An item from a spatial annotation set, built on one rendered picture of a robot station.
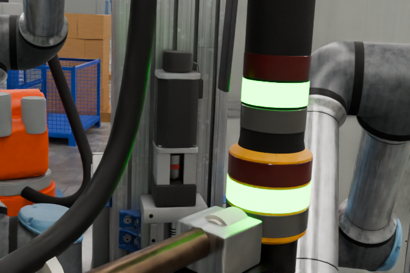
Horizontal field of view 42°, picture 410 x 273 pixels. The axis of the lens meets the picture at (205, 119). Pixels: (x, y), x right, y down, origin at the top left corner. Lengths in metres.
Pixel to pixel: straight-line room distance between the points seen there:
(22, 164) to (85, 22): 4.35
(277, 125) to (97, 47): 8.03
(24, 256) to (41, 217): 0.87
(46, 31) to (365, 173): 0.65
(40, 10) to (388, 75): 0.61
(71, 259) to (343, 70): 0.60
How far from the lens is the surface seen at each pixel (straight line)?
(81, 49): 8.31
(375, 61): 0.83
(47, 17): 1.05
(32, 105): 4.13
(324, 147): 0.75
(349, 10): 2.35
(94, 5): 10.84
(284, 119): 0.26
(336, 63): 0.82
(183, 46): 1.16
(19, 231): 1.05
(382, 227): 1.10
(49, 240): 0.19
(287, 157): 0.26
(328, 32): 2.30
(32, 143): 4.21
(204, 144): 1.20
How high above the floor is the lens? 1.65
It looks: 11 degrees down
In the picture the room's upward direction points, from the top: 3 degrees clockwise
